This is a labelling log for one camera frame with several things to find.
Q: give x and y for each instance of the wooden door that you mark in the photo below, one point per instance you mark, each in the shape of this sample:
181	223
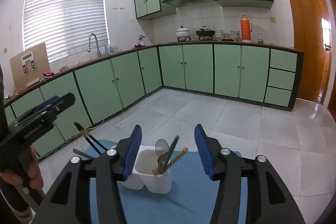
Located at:
312	35

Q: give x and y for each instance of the orange thermos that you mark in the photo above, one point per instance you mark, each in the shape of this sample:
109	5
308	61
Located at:
246	28

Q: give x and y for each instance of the green lower cabinets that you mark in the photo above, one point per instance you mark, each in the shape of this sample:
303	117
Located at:
248	72

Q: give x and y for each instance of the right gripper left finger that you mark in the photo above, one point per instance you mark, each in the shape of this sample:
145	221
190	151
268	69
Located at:
68	199

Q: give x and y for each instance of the cardboard box with printed picture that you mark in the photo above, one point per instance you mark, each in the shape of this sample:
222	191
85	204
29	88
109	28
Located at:
27	68

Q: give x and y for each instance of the dark grey chopstick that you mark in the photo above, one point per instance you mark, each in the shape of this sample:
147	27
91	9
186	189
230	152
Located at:
166	159

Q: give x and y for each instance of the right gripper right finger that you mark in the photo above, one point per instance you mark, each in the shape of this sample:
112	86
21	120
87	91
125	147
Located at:
268	198

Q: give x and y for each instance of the black chopstick gold band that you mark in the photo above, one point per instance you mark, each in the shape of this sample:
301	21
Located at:
86	136

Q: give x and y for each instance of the white pot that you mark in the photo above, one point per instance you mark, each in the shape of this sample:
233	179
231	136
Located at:
182	34

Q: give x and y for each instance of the blue table mat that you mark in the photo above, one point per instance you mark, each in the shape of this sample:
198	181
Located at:
191	199

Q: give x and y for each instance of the light wooden chopstick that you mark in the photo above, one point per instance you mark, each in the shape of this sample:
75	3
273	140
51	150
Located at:
154	170

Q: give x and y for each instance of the white window blinds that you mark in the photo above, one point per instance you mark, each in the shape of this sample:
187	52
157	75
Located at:
67	27

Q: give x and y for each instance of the white two-compartment utensil holder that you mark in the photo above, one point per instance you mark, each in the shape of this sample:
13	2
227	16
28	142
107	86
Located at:
143	176

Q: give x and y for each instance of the brown wooden chopstick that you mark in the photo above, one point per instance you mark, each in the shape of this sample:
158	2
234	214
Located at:
171	163

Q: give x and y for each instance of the glass jar on counter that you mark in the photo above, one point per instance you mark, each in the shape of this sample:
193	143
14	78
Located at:
260	39

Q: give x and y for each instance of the black wok pot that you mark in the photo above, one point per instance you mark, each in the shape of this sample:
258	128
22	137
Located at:
205	33

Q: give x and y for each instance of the red cloth on counter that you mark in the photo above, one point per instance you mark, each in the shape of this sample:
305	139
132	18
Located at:
48	74

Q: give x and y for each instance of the metal spoon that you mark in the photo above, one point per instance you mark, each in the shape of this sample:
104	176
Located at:
161	160

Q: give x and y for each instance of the dark blue chopstick silver band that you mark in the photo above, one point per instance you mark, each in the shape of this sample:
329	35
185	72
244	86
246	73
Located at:
98	144

